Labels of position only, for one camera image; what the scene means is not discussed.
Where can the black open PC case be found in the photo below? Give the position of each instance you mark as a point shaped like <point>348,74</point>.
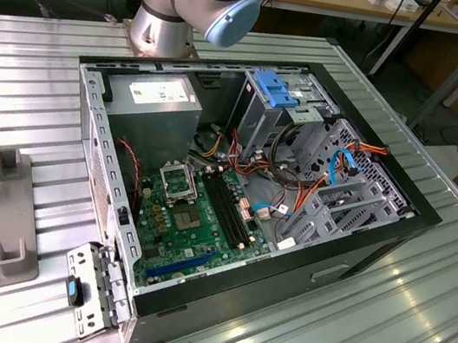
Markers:
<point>234,296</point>

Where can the blue plastic drive latch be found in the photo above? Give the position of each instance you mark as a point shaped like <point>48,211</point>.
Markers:
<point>275,91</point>

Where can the grey metal drive cage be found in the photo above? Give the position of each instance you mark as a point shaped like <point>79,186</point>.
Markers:
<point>259,123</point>

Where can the CPU socket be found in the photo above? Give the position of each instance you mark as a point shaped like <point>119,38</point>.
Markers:
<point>188,219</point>

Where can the brown arm base plate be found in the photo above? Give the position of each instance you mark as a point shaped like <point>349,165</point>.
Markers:
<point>131,49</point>

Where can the grey power supply unit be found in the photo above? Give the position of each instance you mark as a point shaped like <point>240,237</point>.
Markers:
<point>152,132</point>

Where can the white label tag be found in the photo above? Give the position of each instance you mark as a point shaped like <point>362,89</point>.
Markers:
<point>285,245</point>

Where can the small white box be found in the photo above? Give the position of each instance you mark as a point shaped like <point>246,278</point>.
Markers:
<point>402,6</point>

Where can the blue expansion slot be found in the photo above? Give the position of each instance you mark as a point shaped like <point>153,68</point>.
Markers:
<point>180,265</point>

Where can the black RAM slot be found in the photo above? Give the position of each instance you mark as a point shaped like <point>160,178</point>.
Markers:
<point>225,210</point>
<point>231,210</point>
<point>236,209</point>
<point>219,210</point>

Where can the wooden desk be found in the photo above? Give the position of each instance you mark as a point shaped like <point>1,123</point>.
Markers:
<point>349,2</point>

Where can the black tripod pole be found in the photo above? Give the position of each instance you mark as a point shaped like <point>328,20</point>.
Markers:
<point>411,30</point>

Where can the blue black latch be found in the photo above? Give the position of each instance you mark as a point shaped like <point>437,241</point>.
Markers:
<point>72,291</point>

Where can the green motherboard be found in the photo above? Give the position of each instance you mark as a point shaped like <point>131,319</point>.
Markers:
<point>204,242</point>

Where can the grey expansion card retainer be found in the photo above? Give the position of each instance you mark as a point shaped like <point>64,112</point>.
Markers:
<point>87,319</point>

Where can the grey metal disk bay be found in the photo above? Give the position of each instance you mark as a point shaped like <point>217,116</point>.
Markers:
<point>326,223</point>

